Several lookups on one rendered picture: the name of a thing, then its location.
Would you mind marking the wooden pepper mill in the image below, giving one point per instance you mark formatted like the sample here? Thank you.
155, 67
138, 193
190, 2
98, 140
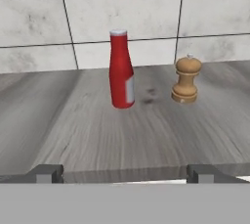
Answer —
186, 81

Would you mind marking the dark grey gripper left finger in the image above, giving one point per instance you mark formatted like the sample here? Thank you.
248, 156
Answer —
45, 171

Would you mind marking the red ketchup bottle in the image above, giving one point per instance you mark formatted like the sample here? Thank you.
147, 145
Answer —
120, 71

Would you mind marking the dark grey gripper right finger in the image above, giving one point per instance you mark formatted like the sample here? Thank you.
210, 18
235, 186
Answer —
203, 171

